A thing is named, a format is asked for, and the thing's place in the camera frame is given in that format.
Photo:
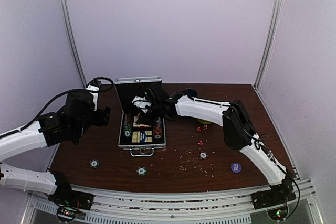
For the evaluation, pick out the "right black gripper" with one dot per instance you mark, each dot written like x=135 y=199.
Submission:
x=144 y=108

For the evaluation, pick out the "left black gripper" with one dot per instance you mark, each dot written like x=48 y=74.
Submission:
x=103 y=116

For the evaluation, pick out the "red white card deck box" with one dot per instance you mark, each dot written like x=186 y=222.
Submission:
x=139 y=125

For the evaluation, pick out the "silver aluminium poker case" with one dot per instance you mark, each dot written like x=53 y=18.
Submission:
x=127 y=89

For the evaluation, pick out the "blue gold card deck box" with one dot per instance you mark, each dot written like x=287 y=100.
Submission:
x=141 y=137

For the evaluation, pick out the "green poker chip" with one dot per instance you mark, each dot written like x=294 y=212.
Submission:
x=141 y=171
x=94 y=163

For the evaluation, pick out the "black red poker chip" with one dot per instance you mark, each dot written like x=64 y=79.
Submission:
x=203 y=155

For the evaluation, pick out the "purple round button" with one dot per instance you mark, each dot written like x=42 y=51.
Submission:
x=236 y=167

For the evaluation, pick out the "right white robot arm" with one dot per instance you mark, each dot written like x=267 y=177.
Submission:
x=239 y=132

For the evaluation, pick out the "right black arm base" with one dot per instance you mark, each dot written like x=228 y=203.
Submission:
x=276 y=195

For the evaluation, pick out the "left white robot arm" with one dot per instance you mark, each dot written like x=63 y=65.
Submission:
x=26 y=138

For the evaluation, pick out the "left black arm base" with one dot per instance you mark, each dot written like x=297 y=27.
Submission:
x=66 y=196

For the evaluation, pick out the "dark blue mug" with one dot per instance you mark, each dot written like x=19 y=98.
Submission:
x=191 y=92

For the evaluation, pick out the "green chip stack in case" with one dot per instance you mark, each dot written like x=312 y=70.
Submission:
x=127 y=126

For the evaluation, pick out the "lime green bowl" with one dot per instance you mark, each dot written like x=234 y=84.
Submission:
x=204 y=122

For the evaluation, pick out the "left aluminium frame post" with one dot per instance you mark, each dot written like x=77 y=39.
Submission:
x=72 y=42

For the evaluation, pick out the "aluminium frame post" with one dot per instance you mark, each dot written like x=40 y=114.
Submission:
x=72 y=42
x=270 y=40

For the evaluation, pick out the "right aluminium frame post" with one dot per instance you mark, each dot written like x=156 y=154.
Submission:
x=270 y=40

